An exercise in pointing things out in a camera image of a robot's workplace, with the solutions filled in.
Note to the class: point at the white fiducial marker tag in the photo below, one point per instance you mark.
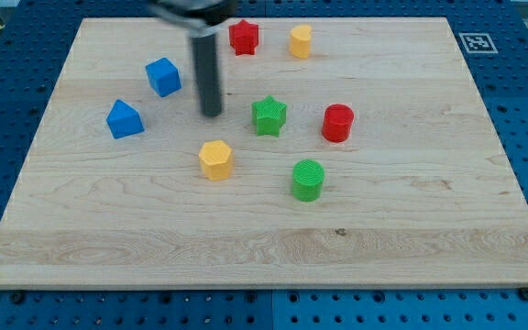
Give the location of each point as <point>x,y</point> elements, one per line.
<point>477,43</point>

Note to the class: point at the green star block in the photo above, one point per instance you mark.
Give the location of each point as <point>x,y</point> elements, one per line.
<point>268,116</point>

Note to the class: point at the light wooden board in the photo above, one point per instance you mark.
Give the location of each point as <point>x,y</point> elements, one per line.
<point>420,196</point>

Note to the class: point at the blue cube block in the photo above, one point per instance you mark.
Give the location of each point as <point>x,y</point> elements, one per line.
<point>163,77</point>

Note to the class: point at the red star block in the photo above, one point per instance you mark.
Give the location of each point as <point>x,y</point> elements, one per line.
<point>244,37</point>

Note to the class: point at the yellow hexagon block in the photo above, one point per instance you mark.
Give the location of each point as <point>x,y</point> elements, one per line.
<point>216,160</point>

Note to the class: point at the green cylinder block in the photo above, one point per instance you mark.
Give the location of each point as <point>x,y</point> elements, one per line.
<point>307,180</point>

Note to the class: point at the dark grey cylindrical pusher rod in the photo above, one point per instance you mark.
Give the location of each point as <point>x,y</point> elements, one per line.
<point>206,72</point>

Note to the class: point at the blue triangular prism block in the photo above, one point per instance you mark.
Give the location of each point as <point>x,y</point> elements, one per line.
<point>124,120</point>

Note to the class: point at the red cylinder block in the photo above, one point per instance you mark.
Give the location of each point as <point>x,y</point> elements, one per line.
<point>338,120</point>

